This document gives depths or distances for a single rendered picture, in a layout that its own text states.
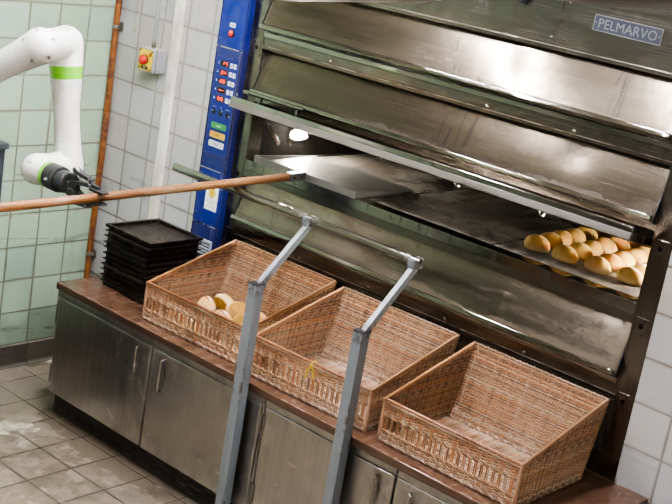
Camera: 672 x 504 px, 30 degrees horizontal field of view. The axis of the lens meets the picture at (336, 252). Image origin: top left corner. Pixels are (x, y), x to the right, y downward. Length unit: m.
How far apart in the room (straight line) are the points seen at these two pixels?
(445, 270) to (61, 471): 1.66
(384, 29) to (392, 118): 0.33
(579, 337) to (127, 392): 1.79
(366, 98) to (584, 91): 0.92
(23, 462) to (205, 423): 0.77
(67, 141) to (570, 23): 1.77
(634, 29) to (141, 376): 2.23
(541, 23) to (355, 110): 0.84
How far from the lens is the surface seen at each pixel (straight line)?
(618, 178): 4.10
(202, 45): 5.28
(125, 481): 4.93
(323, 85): 4.83
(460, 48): 4.43
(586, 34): 4.17
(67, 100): 4.49
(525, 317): 4.32
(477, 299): 4.42
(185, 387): 4.70
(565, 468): 4.09
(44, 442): 5.17
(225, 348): 4.60
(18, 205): 4.03
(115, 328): 4.96
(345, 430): 4.10
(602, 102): 4.11
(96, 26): 5.64
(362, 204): 4.71
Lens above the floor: 2.25
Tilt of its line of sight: 16 degrees down
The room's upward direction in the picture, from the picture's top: 10 degrees clockwise
